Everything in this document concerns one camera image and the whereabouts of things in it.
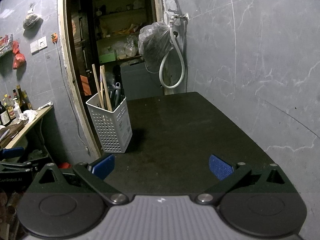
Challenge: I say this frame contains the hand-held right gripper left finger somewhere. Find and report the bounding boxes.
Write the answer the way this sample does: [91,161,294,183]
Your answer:
[31,154,129,205]

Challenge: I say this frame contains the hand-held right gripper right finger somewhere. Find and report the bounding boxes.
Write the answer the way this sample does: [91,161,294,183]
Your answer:
[196,154,295,205]

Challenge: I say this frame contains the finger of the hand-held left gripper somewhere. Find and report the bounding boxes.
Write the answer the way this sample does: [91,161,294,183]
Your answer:
[0,147,25,159]
[0,161,38,173]

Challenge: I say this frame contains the white perforated utensil basket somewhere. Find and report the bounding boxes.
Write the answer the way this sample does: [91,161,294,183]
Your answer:
[85,92,133,154]

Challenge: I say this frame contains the dark handled scissors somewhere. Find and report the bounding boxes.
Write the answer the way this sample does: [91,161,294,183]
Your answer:
[110,87,125,111]

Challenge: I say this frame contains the wooden chopstick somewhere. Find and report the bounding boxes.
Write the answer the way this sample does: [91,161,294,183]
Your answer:
[100,66,104,105]
[100,65,113,112]
[92,64,104,109]

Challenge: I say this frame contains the wooden cutting board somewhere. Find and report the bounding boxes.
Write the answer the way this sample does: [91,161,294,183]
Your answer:
[0,120,30,147]

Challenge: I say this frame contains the pale wooden counter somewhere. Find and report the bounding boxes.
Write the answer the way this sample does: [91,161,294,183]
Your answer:
[0,105,53,149]

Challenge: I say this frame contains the row of condiment bottles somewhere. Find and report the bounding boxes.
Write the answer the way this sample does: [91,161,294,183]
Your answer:
[0,84,33,127]

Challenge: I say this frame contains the white crumpled cloth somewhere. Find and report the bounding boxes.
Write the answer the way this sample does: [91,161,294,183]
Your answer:
[19,109,38,123]

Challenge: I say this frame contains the large red plastic bag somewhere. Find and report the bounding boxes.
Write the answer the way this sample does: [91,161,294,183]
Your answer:
[12,53,27,70]

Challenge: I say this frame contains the grey appliance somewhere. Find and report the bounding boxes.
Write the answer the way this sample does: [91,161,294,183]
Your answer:
[120,60,165,100]

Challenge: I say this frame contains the light green box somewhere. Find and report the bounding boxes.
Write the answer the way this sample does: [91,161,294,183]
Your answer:
[98,52,117,64]

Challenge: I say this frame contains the dark wooden door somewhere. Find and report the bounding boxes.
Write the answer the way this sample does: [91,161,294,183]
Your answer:
[71,0,94,95]

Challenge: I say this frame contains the cluttered storage shelf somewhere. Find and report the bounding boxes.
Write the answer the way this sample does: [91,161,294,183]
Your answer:
[92,0,153,63]

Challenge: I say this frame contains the large clear plastic bag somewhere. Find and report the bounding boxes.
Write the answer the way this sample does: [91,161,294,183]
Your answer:
[138,22,175,67]

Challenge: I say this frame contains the small hanging plastic bag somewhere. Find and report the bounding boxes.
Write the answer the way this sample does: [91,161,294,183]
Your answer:
[23,4,43,29]

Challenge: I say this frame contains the white wall cable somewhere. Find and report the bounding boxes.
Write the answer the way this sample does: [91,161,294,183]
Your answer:
[55,42,90,155]

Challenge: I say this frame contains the pale door frame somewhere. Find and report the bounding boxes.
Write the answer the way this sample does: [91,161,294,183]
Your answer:
[57,0,165,157]

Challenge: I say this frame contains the white hose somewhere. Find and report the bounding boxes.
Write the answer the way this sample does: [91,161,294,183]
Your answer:
[159,25,186,89]

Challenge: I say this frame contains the metal wall faucet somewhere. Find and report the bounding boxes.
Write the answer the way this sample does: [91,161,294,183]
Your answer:
[167,9,189,27]

